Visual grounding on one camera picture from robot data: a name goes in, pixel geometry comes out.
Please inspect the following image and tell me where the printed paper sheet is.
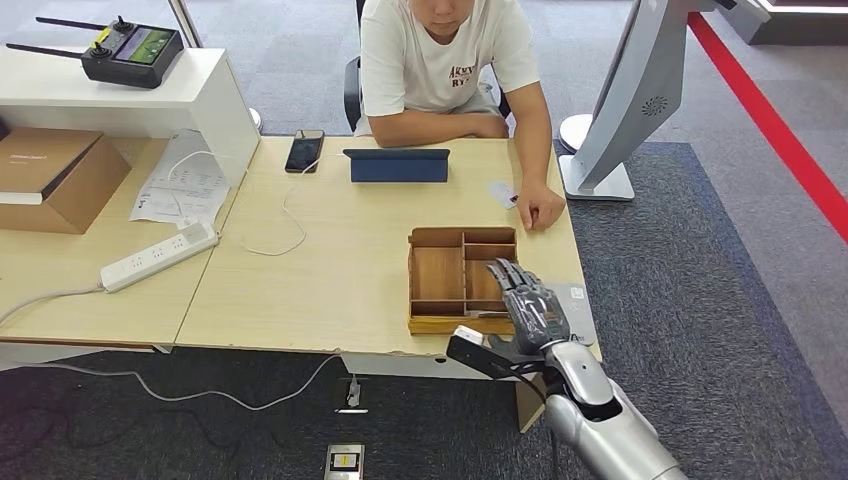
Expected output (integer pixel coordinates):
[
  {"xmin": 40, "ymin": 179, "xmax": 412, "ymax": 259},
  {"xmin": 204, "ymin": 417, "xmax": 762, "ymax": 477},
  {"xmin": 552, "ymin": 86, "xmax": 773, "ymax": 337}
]
[{"xmin": 129, "ymin": 130, "xmax": 231, "ymax": 228}]

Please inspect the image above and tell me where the white desk shelf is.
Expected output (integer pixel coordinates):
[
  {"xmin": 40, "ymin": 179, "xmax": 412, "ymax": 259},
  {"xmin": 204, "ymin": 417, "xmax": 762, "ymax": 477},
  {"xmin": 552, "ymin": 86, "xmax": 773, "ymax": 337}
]
[{"xmin": 0, "ymin": 47, "xmax": 262, "ymax": 189}]

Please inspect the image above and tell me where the tablet in blue case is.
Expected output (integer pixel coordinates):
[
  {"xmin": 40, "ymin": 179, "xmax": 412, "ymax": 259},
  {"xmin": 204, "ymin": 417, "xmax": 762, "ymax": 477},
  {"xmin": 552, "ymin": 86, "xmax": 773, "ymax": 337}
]
[{"xmin": 341, "ymin": 148, "xmax": 452, "ymax": 184}]

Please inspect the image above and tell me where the black smartphone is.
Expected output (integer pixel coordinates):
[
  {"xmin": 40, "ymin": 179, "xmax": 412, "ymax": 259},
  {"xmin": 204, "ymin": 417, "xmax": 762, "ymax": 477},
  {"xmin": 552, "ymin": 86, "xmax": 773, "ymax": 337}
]
[{"xmin": 284, "ymin": 129, "xmax": 326, "ymax": 175}]

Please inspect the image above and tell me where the floor socket with plug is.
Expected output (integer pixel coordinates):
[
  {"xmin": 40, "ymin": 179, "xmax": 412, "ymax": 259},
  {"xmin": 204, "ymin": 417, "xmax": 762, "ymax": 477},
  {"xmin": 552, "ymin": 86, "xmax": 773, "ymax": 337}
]
[{"xmin": 333, "ymin": 376, "xmax": 370, "ymax": 416}]

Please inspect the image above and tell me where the thin white cable loop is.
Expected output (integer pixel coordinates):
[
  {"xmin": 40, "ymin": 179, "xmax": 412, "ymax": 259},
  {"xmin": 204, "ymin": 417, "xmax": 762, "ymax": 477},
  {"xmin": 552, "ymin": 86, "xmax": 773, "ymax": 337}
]
[{"xmin": 164, "ymin": 150, "xmax": 225, "ymax": 183}]

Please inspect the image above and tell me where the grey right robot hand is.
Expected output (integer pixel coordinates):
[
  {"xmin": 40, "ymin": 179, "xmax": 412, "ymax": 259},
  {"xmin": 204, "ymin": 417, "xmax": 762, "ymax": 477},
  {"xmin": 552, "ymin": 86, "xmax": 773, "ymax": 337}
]
[{"xmin": 485, "ymin": 258, "xmax": 572, "ymax": 357}]

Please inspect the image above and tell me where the thin white charging cable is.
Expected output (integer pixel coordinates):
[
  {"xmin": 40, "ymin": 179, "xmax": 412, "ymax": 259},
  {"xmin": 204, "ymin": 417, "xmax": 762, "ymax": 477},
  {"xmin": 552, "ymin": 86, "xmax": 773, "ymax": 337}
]
[{"xmin": 241, "ymin": 152, "xmax": 347, "ymax": 258}]

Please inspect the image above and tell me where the white power strip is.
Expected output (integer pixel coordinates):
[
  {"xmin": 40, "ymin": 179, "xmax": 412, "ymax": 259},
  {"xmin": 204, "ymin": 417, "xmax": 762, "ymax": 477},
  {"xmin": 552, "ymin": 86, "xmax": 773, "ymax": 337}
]
[{"xmin": 99, "ymin": 221, "xmax": 220, "ymax": 295}]

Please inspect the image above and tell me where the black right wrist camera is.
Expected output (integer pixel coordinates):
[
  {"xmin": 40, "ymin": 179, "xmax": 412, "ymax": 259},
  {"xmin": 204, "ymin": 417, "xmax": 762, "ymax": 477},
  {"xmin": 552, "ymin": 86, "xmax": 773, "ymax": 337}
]
[{"xmin": 446, "ymin": 324, "xmax": 552, "ymax": 384}]

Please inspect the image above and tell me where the brown cardboard box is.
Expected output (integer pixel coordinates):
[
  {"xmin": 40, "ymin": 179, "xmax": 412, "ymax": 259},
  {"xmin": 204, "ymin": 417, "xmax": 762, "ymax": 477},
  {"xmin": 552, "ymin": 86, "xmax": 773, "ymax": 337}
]
[{"xmin": 0, "ymin": 127, "xmax": 132, "ymax": 236}]

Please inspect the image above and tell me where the wooden organizer tray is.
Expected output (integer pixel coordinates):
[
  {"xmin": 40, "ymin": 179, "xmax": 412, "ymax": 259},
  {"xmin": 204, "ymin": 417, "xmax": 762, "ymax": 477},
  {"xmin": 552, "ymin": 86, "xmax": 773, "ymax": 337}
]
[{"xmin": 406, "ymin": 227, "xmax": 519, "ymax": 337}]

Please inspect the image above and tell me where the white power strip cable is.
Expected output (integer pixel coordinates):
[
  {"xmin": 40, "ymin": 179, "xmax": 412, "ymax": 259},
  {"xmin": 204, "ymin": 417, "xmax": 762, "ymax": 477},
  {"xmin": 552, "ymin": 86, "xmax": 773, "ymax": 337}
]
[{"xmin": 0, "ymin": 283, "xmax": 106, "ymax": 326}]

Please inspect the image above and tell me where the white ID card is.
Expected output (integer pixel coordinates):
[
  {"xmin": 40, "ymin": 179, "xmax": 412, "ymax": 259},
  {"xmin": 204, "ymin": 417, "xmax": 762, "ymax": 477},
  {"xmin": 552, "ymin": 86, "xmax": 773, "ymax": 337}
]
[{"xmin": 488, "ymin": 181, "xmax": 520, "ymax": 211}]

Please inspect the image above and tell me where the grey display kiosk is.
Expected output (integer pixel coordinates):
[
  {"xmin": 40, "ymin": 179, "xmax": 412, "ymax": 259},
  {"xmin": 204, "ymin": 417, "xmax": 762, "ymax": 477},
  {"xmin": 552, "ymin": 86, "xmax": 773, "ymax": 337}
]
[{"xmin": 558, "ymin": 0, "xmax": 720, "ymax": 202}]

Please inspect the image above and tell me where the dark grey floor rug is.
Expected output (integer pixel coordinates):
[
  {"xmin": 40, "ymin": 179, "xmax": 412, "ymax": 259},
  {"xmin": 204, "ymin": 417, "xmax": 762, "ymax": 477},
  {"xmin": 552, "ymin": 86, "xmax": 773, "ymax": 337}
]
[{"xmin": 0, "ymin": 140, "xmax": 848, "ymax": 480}]

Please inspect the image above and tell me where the person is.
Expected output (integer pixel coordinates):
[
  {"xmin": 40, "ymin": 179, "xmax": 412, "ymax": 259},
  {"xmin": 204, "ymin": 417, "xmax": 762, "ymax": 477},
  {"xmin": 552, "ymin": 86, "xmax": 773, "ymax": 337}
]
[{"xmin": 354, "ymin": 0, "xmax": 568, "ymax": 232}]

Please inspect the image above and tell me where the grey white platform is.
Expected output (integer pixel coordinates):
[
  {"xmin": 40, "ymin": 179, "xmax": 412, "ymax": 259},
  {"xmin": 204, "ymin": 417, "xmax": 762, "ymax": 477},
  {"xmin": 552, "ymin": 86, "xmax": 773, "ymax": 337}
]
[{"xmin": 722, "ymin": 0, "xmax": 848, "ymax": 46}]

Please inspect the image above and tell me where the black remote controller with antennas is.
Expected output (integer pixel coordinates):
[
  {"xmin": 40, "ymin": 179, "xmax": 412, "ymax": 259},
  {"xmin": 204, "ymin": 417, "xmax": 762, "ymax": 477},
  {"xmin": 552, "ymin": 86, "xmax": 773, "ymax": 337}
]
[{"xmin": 6, "ymin": 15, "xmax": 186, "ymax": 90}]

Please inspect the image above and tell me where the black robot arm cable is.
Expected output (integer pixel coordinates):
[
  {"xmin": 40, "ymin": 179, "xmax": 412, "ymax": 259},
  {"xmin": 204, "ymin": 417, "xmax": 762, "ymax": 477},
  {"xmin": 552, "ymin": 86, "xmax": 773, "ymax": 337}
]
[{"xmin": 486, "ymin": 354, "xmax": 561, "ymax": 480}]

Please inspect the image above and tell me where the light wood desk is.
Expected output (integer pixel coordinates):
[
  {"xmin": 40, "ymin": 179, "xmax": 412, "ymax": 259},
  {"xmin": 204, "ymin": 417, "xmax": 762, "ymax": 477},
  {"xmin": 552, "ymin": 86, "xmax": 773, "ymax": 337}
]
[
  {"xmin": 0, "ymin": 135, "xmax": 234, "ymax": 372},
  {"xmin": 175, "ymin": 135, "xmax": 603, "ymax": 435}
]

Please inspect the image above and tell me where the person's left hand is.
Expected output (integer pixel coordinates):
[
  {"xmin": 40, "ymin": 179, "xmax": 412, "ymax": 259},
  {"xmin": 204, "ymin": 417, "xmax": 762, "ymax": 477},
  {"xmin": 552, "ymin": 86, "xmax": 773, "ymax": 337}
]
[{"xmin": 516, "ymin": 178, "xmax": 568, "ymax": 232}]

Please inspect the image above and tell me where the grey card reader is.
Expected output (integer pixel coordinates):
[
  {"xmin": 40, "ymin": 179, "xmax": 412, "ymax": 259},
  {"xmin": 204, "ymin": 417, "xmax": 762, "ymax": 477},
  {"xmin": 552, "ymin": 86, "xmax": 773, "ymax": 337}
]
[{"xmin": 548, "ymin": 283, "xmax": 599, "ymax": 348}]

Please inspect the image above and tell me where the floor stand with metal pole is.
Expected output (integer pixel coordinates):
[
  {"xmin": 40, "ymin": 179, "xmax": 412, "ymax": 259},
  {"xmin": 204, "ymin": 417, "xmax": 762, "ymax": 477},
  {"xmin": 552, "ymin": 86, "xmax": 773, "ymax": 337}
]
[{"xmin": 165, "ymin": 0, "xmax": 264, "ymax": 134}]

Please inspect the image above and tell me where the person's right hand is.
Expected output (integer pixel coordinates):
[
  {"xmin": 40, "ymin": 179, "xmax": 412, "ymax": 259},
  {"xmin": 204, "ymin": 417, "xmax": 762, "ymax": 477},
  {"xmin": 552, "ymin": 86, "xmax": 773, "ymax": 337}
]
[{"xmin": 463, "ymin": 113, "xmax": 511, "ymax": 140}]

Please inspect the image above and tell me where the white floor cable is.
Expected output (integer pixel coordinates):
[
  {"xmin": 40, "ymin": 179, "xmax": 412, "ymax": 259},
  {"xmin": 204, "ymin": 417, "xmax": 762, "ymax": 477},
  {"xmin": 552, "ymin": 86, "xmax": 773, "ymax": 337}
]
[{"xmin": 0, "ymin": 355, "xmax": 339, "ymax": 413}]

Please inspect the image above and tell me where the metal floor box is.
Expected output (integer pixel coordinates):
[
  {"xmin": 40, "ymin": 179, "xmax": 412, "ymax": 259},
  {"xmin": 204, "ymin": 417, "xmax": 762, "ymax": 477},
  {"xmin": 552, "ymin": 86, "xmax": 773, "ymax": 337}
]
[{"xmin": 323, "ymin": 443, "xmax": 366, "ymax": 480}]

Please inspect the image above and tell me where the white round floor base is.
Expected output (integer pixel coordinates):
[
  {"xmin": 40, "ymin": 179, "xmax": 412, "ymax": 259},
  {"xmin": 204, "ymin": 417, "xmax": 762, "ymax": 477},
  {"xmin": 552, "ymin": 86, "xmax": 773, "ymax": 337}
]
[{"xmin": 558, "ymin": 113, "xmax": 594, "ymax": 154}]

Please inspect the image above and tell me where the black office chair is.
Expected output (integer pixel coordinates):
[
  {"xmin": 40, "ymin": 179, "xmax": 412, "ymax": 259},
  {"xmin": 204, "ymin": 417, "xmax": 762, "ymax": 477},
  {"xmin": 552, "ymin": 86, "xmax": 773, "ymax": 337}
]
[{"xmin": 343, "ymin": 0, "xmax": 513, "ymax": 134}]

